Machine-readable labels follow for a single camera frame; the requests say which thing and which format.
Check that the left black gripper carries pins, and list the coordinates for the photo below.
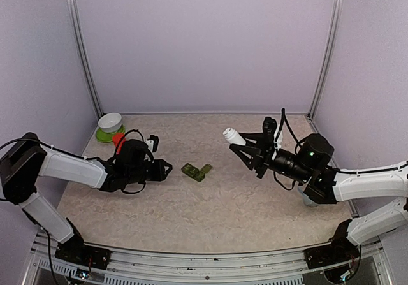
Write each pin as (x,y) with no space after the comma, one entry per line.
(159,174)

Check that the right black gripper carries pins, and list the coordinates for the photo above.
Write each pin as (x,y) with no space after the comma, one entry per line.
(262,154)

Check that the white pill bottle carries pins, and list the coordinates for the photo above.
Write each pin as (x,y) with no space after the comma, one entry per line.
(233,137)

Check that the green weekly pill organizer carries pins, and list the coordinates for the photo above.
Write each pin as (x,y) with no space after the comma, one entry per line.
(198,174)

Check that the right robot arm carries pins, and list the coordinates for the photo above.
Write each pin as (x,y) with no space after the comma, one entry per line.
(326,185)

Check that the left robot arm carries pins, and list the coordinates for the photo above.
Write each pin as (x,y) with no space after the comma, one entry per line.
(28,158)

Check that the green plate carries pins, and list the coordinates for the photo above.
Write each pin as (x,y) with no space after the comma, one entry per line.
(105,137)

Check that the white bowl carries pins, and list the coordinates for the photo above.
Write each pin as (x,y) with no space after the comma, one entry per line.
(110,122)

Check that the light blue mug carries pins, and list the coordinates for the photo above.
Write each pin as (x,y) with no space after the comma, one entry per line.
(306,200)

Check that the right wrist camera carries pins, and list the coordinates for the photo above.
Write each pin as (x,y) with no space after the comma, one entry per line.
(272,132)

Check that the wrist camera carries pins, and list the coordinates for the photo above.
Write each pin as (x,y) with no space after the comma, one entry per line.
(152,142)
(272,132)

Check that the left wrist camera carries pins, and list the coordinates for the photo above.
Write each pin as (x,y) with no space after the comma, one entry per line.
(152,142)

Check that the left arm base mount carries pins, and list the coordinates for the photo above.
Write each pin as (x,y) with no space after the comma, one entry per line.
(77,252)

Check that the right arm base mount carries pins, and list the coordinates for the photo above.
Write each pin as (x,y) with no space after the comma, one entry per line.
(337,251)

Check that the front aluminium rail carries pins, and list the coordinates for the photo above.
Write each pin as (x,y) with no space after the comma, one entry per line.
(138,266)

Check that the right aluminium frame post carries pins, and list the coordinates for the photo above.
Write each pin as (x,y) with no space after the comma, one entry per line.
(327,58)

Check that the aluminium frame post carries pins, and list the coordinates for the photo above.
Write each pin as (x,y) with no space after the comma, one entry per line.
(327,58)
(80,45)

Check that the left aluminium frame post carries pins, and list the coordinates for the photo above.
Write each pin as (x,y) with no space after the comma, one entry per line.
(80,45)

